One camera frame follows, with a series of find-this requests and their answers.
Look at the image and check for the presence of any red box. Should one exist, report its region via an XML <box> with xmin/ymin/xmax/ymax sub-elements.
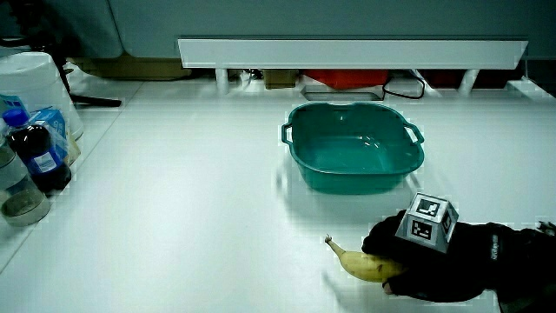
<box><xmin>302</xmin><ymin>69</ymin><xmax>389</xmax><ymax>90</ymax></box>

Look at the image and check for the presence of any grey flat tray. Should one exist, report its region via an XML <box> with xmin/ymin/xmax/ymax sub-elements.
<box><xmin>300</xmin><ymin>84</ymin><xmax>386</xmax><ymax>103</ymax></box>

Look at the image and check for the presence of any white plastic bucket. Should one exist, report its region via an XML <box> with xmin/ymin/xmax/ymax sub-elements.
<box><xmin>0</xmin><ymin>51</ymin><xmax>84</xmax><ymax>141</ymax></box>

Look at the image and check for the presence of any black tripod stand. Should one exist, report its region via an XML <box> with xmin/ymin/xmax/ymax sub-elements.
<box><xmin>41</xmin><ymin>41</ymin><xmax>123</xmax><ymax>109</ymax></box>

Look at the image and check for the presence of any yellow banana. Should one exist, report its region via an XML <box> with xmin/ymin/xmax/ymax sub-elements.
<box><xmin>324</xmin><ymin>234</ymin><xmax>409</xmax><ymax>283</ymax></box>

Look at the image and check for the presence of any olive small box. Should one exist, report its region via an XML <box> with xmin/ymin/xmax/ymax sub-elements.
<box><xmin>261</xmin><ymin>69</ymin><xmax>299</xmax><ymax>90</ymax></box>

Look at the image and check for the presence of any clear glass jar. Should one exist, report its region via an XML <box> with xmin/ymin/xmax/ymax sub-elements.
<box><xmin>0</xmin><ymin>130</ymin><xmax>52</xmax><ymax>228</ymax></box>

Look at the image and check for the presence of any dark cola bottle blue cap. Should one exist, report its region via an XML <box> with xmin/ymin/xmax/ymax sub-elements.
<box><xmin>2</xmin><ymin>108</ymin><xmax>73</xmax><ymax>194</ymax></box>

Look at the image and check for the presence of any black cable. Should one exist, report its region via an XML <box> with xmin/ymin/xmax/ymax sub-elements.
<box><xmin>381</xmin><ymin>74</ymin><xmax>427</xmax><ymax>101</ymax></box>

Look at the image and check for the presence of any person's right hand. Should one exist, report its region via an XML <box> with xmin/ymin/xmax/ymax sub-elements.
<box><xmin>361</xmin><ymin>192</ymin><xmax>501</xmax><ymax>303</ymax></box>

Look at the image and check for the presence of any white desk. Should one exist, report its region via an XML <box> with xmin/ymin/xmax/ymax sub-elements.
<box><xmin>0</xmin><ymin>77</ymin><xmax>556</xmax><ymax>313</ymax></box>

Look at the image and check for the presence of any person's right forearm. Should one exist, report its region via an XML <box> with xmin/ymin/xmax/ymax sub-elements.
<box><xmin>497</xmin><ymin>221</ymin><xmax>556</xmax><ymax>313</ymax></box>

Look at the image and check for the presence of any white desktop shelf riser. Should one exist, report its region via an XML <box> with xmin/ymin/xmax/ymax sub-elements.
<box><xmin>177</xmin><ymin>37</ymin><xmax>529</xmax><ymax>96</ymax></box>

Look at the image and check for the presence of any green plastic basin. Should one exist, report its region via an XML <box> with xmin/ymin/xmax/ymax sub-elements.
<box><xmin>281</xmin><ymin>101</ymin><xmax>426</xmax><ymax>196</ymax></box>

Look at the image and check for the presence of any blue drink carton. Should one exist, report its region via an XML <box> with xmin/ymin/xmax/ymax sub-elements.
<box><xmin>29</xmin><ymin>107</ymin><xmax>70</xmax><ymax>162</ymax></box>

